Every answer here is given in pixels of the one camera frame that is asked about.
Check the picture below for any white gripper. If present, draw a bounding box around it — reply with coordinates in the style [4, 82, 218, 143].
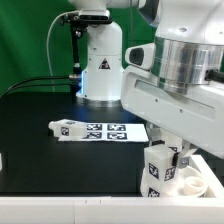
[121, 43, 224, 168]

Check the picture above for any white round stool seat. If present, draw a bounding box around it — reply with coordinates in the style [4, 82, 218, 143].
[140, 165, 208, 198]

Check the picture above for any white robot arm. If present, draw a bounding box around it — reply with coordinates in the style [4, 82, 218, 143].
[69, 0, 224, 159]

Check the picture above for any white marker sheet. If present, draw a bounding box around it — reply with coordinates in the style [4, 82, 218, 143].
[59, 123, 148, 143]

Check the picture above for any white L-shaped fence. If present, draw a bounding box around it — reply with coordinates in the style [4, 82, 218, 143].
[0, 155, 224, 224]

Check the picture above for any black camera stand pole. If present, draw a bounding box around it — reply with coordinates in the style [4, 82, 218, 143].
[70, 25, 83, 101]

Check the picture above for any black cable lower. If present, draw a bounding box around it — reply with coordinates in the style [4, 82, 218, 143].
[0, 83, 82, 100]

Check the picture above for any black cable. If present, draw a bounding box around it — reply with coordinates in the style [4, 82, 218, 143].
[6, 76, 82, 93]
[0, 83, 82, 100]

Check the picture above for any black cable upper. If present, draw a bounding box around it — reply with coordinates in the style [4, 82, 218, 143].
[6, 76, 82, 93]

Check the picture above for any black camera on stand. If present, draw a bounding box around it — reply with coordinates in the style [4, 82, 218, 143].
[60, 9, 112, 25]

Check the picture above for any grey camera cable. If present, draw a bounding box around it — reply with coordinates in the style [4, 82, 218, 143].
[45, 11, 80, 94]

